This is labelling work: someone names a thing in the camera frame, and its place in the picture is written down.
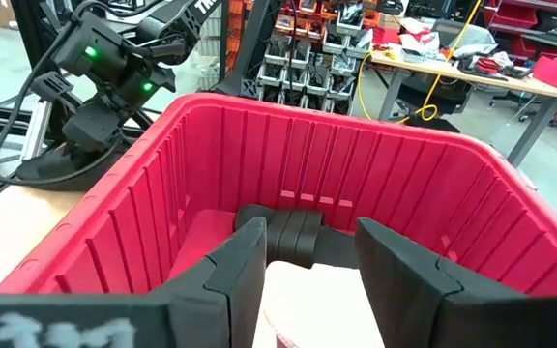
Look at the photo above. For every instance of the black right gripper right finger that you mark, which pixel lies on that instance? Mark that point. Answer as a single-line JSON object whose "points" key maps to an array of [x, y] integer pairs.
{"points": [[404, 290]]}

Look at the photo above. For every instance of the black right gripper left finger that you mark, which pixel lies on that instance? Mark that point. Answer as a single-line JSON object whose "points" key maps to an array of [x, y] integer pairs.
{"points": [[225, 290]]}

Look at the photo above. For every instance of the black foam slide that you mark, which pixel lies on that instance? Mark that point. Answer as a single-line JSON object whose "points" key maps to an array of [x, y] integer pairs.
{"points": [[293, 237], [66, 170]]}

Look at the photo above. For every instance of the pink foam slide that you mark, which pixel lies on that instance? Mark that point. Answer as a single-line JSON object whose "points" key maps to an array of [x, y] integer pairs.
{"points": [[317, 304]]}

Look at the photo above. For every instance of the large red plastic bin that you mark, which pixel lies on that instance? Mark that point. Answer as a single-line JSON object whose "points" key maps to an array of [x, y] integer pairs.
{"points": [[356, 159]]}

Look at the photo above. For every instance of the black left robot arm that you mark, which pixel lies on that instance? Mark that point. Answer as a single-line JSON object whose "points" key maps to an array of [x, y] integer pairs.
{"points": [[109, 67]]}

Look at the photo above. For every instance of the black office chair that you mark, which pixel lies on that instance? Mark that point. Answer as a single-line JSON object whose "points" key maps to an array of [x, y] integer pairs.
{"points": [[433, 104]]}

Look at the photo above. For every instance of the shelf of grey storage bins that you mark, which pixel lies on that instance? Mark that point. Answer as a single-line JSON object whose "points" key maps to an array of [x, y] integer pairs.
{"points": [[307, 72]]}

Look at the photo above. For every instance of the wooden work table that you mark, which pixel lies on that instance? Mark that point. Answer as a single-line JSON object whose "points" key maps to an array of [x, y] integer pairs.
{"points": [[501, 82]]}

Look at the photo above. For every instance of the black aluminium rig frame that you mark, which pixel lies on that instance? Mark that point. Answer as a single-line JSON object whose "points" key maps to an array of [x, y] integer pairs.
{"points": [[249, 48]]}

